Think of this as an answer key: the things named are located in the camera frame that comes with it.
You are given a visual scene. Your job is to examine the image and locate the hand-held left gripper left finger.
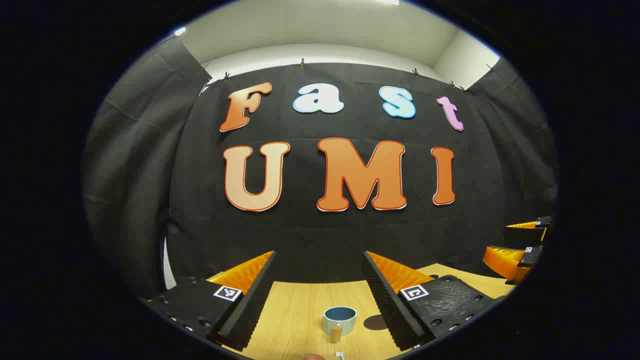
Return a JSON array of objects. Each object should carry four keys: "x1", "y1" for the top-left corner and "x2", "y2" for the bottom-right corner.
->
[{"x1": 142, "y1": 250, "x2": 277, "y2": 352}]

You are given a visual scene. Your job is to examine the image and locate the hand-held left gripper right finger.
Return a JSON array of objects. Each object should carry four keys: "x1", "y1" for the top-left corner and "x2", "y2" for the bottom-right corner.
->
[{"x1": 360, "y1": 250, "x2": 507, "y2": 352}]

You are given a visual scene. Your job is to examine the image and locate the blue cup with wooden handle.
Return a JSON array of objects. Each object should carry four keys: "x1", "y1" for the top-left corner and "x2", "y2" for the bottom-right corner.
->
[{"x1": 322, "y1": 306, "x2": 358, "y2": 344}]

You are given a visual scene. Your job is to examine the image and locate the wooden desktop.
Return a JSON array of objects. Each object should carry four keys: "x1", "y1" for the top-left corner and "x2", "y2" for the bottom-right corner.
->
[{"x1": 220, "y1": 263, "x2": 511, "y2": 360}]

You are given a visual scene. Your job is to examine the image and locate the black backdrop cloth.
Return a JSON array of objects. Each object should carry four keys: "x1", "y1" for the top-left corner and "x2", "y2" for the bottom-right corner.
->
[{"x1": 82, "y1": 37, "x2": 560, "y2": 301}]

